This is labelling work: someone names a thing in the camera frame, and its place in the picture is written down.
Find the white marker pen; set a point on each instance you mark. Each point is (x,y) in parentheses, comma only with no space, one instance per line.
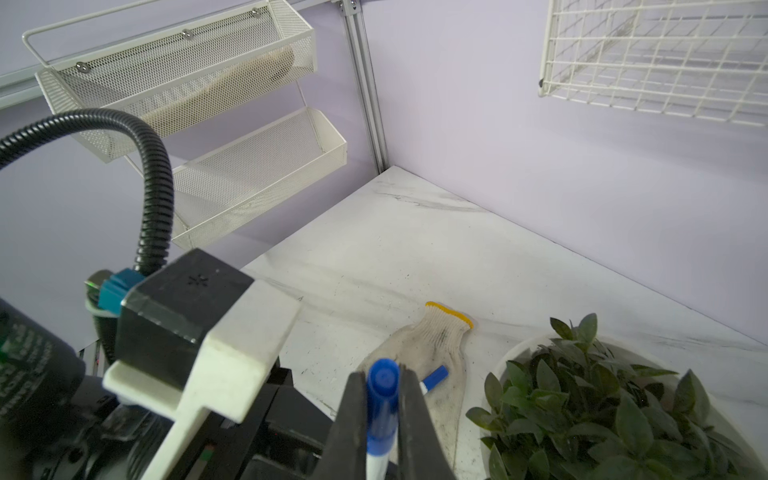
(376,466)
(433,379)

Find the green potted plant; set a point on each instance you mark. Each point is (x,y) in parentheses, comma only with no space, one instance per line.
(575,406)

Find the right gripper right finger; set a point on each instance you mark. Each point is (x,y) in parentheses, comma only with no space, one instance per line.
(420,455)

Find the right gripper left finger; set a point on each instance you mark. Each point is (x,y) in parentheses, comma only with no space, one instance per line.
(344,453)

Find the white two-tier mesh rack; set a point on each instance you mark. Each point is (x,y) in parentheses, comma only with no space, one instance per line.
(183,75)

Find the beige glove in rack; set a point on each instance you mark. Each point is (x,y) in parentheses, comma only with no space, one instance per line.
(231,87)

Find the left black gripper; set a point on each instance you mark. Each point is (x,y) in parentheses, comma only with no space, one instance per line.
(69,427)

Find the white knit work glove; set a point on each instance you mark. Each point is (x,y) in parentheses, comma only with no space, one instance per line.
(432,348)

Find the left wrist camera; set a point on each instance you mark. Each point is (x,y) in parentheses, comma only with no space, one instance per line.
(194,338)

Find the aluminium frame rails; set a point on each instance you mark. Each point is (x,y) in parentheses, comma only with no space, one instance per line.
(19,86)

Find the white wire wall basket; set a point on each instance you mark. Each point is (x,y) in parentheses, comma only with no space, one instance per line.
(690,59)

